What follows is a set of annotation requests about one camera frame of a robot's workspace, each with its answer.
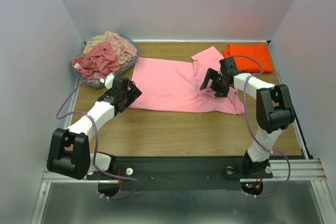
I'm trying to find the light pink t shirt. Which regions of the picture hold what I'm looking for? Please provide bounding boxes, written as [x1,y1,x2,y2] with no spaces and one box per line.
[130,47,245,115]

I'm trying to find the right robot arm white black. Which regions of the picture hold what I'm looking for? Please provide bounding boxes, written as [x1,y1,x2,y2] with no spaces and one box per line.
[200,57,296,177]

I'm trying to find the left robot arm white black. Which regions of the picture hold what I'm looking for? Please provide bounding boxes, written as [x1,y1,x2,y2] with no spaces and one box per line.
[47,74,142,179]

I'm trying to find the grey laundry basket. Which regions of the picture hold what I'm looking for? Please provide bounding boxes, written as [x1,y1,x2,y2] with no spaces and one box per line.
[71,34,140,88]

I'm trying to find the folded orange t shirt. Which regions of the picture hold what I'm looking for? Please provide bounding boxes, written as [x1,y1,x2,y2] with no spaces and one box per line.
[223,43,273,73]

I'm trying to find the dark pink crumpled shirt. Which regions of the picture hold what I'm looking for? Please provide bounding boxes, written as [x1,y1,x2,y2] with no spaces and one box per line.
[71,42,121,79]

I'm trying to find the pale pink crumpled shirt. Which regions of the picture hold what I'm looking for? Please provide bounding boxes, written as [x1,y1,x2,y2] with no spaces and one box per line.
[107,34,138,66]

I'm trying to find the beige crumpled shirt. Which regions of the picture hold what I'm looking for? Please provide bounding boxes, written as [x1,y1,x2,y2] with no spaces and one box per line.
[82,31,120,56]

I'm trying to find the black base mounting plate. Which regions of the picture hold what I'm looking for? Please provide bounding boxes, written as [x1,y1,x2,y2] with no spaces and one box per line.
[86,155,274,192]

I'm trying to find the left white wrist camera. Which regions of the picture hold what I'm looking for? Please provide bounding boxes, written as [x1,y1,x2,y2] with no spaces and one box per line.
[99,73,115,89]

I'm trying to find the aluminium frame rail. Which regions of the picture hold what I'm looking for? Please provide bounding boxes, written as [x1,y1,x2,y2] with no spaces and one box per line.
[270,159,327,181]

